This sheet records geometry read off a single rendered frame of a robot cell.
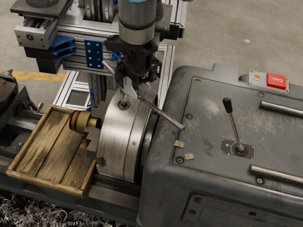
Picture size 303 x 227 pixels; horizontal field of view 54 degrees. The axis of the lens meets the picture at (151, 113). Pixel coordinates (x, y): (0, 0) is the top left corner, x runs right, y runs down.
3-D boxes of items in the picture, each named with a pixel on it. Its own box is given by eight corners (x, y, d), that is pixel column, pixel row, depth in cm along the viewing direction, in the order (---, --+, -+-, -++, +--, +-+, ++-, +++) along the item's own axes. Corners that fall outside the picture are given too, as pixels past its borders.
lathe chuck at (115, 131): (147, 124, 125) (151, 71, 100) (124, 194, 107) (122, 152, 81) (126, 120, 126) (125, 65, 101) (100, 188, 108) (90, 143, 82)
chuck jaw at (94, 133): (118, 131, 100) (106, 156, 91) (117, 142, 103) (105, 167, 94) (87, 124, 101) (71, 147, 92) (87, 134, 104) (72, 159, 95)
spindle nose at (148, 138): (160, 132, 117) (165, 97, 100) (146, 180, 105) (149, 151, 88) (153, 130, 117) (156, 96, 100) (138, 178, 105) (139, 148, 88)
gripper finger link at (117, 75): (118, 91, 76) (118, 66, 69) (114, 88, 77) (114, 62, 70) (132, 83, 78) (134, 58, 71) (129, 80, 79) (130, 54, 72)
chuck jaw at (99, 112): (124, 121, 106) (130, 88, 104) (121, 124, 101) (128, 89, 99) (94, 114, 107) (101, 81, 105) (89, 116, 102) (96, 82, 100)
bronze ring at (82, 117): (102, 107, 104) (77, 101, 105) (92, 127, 98) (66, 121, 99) (103, 124, 111) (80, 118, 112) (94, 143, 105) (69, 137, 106)
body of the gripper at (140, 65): (136, 93, 70) (137, 56, 61) (115, 72, 74) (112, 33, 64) (161, 79, 73) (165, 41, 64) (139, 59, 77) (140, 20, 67)
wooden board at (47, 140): (115, 124, 133) (114, 119, 129) (83, 198, 109) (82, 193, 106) (52, 109, 136) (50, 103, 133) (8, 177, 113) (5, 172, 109)
